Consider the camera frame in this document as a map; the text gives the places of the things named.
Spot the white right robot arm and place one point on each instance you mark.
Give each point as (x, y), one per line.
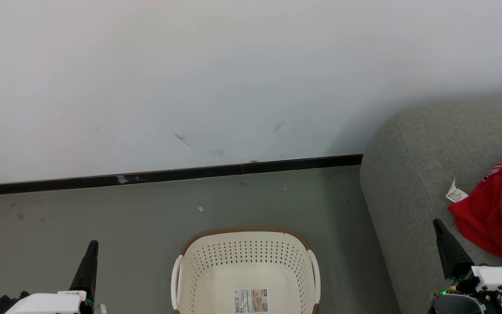
(458, 305)

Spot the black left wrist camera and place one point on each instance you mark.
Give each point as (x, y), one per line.
(2, 305)

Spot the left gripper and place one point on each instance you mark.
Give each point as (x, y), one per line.
(46, 303)

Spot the printed basket label sticker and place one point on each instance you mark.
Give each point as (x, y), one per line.
(251, 301)

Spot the cream perforated laundry basket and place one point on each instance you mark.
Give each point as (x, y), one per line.
(246, 270)

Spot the red garment with striped trim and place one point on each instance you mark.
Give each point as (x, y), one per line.
(495, 222)

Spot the black skirting board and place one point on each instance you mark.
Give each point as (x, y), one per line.
(146, 176)

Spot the grey fabric sofa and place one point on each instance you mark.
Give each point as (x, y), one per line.
(408, 174)

